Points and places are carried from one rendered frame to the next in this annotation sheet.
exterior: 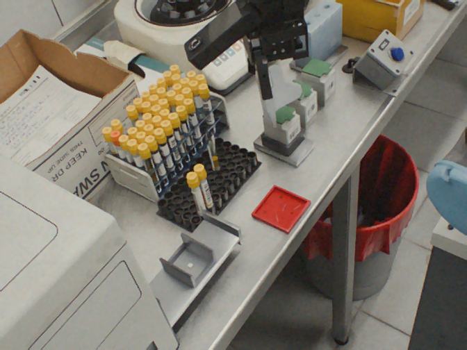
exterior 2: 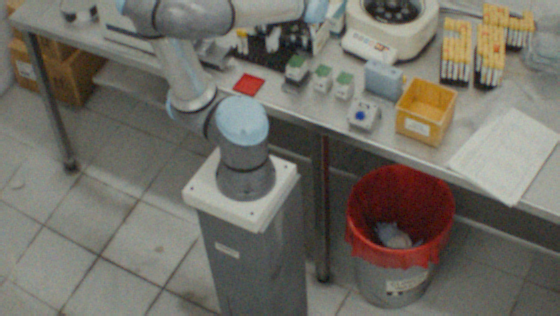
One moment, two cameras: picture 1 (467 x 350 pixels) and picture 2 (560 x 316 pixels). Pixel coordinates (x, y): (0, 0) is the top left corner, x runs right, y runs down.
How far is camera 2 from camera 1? 204 cm
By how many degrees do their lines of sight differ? 48
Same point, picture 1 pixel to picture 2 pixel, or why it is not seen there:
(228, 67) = (354, 43)
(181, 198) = (251, 42)
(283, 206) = (250, 85)
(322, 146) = (298, 98)
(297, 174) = (275, 89)
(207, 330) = not seen: hidden behind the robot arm
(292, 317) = (338, 244)
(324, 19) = (379, 71)
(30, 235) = not seen: outside the picture
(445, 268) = not seen: hidden behind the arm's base
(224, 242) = (217, 58)
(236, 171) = (270, 60)
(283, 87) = (274, 39)
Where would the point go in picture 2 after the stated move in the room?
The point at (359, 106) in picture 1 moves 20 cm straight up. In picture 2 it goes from (335, 115) to (334, 62)
